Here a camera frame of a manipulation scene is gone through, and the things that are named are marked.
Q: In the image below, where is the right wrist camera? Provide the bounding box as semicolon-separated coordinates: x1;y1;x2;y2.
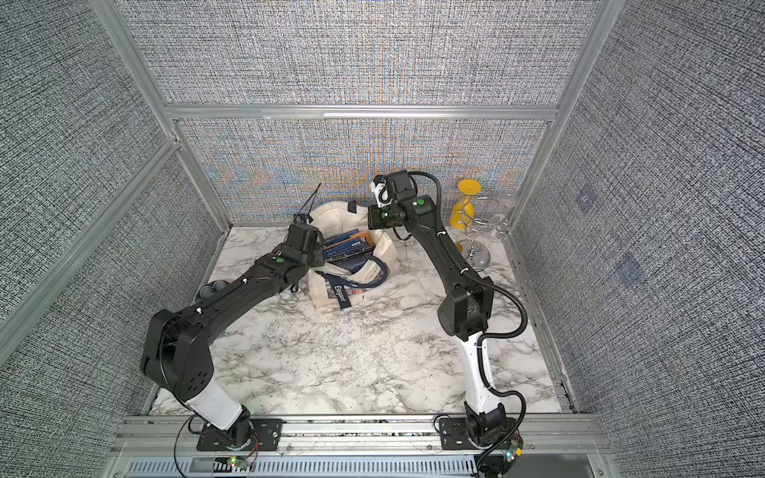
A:
370;174;390;207

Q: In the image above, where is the aluminium front rail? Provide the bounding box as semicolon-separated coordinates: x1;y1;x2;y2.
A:
101;413;621;477

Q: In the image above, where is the cream canvas tote bag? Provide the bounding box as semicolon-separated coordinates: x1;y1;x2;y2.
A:
306;201;398;310

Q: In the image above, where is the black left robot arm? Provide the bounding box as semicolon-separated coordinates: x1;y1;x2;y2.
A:
139;224;324;449

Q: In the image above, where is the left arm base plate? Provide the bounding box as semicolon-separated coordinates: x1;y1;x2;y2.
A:
196;418;284;452

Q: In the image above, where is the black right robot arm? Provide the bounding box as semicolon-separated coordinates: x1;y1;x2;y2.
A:
368;170;528;450

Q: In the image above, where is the dark flower shaped dish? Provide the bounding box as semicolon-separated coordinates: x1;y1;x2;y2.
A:
194;280;229;303

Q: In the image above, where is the clear wine glass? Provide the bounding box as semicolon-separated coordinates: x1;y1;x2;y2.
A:
487;190;519;240

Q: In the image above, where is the yellow wine glass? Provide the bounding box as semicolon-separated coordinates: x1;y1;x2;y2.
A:
449;179;482;231

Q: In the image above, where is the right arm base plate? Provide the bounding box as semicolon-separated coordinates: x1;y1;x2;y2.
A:
432;414;516;451

